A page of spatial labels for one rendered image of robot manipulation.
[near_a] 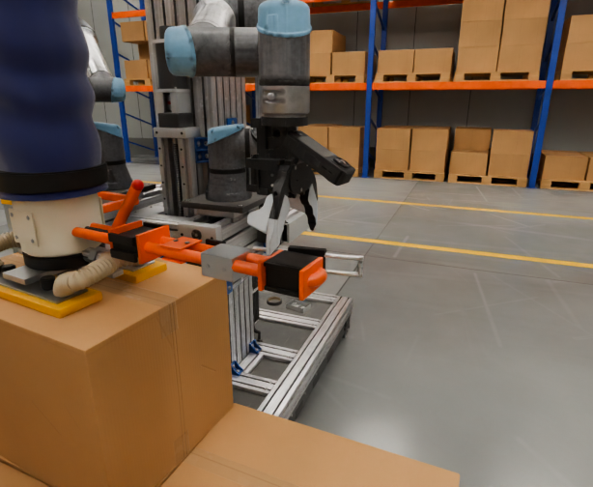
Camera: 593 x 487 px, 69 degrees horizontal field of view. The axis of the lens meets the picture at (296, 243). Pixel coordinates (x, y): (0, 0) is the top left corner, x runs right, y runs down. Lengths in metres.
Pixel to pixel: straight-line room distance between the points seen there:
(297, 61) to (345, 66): 7.49
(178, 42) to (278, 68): 0.18
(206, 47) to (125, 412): 0.67
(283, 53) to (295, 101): 0.07
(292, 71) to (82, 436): 0.75
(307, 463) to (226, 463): 0.19
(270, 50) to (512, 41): 7.30
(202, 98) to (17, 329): 0.98
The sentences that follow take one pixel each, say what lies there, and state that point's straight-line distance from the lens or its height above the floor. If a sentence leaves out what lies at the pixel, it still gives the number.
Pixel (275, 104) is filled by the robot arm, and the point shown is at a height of 1.34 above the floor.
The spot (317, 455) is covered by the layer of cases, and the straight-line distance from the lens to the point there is 1.15.
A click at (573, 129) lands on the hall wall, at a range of 9.28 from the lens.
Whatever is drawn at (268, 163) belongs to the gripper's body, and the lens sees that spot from 0.67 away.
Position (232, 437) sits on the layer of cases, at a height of 0.54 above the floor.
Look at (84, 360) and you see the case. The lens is 0.85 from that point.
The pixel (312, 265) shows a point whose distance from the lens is 0.69.
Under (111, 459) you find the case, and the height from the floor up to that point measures 0.70.
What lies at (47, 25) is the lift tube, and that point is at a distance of 1.01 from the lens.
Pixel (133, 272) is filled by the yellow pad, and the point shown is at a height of 0.96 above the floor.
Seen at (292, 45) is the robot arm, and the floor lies 1.42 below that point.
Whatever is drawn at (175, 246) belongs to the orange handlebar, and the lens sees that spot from 0.83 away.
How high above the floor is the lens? 1.35
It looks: 18 degrees down
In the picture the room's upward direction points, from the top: straight up
